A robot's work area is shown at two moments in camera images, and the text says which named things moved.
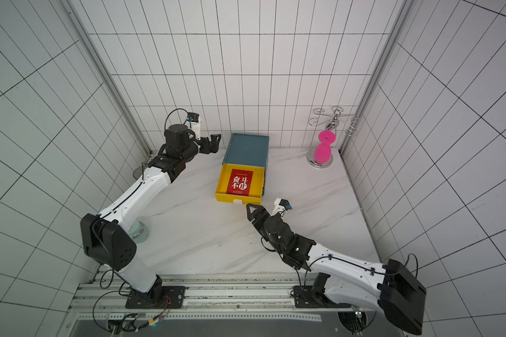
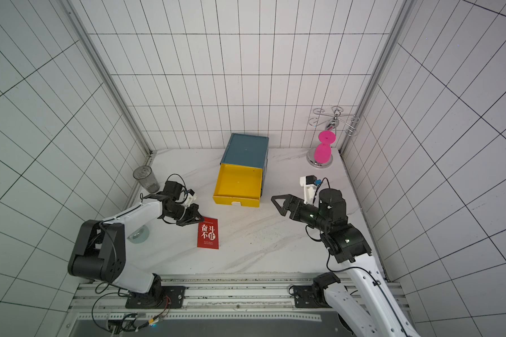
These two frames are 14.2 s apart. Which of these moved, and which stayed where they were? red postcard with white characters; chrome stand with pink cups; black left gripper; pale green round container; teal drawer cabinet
Moved: red postcard with white characters; black left gripper
Stayed: teal drawer cabinet; chrome stand with pink cups; pale green round container
